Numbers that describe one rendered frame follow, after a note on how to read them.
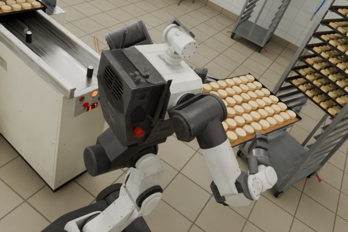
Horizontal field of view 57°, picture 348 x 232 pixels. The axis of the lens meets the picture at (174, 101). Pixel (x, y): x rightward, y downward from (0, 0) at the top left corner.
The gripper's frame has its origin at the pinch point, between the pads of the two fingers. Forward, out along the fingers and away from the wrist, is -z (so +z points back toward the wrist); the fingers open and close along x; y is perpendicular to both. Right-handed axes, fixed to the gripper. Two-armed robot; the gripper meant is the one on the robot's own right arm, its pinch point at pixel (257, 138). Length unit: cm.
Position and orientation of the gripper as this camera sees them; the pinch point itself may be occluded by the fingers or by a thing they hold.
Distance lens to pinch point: 148.9
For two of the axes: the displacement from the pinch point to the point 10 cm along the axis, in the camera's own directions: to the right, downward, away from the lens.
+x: 2.8, -7.5, -6.0
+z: -1.6, 5.8, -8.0
